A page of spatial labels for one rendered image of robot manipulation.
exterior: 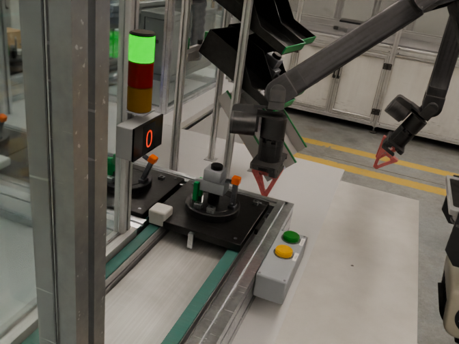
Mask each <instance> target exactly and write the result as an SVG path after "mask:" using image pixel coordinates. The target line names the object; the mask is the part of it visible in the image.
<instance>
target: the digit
mask: <svg viewBox="0 0 459 344"><path fill-rule="evenodd" d="M155 122H156V121H154V122H152V123H151V124H148V125H147V126H145V127H144V131H143V154H144V153H146V152H147V151H149V150H150V149H152V148H153V147H154V134H155Z"/></svg>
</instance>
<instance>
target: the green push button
mask: <svg viewBox="0 0 459 344"><path fill-rule="evenodd" d="M299 238H300V235H299V234H298V233H296V232H294V231H286V232H284V233H283V239H284V240H285V241H287V242H291V243H296V242H298V241H299Z"/></svg>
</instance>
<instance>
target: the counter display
mask: <svg viewBox="0 0 459 344"><path fill-rule="evenodd" d="M154 121H156V122H155V134H154V147H153V148H152V149H150V150H149V151H147V152H146V153H144V154H143V131H144V127H145V126H147V125H148V124H151V123H152V122H154ZM162 132H163V114H160V115H158V116H156V117H155V118H153V119H151V120H149V121H147V122H146V123H144V124H141V125H140V126H138V127H136V128H134V129H133V144H132V161H131V162H134V161H136V160H138V159H139V158H141V157H142V156H144V155H146V154H147V153H148V152H150V151H152V150H153V149H154V148H156V147H158V146H159V145H161V143H162Z"/></svg>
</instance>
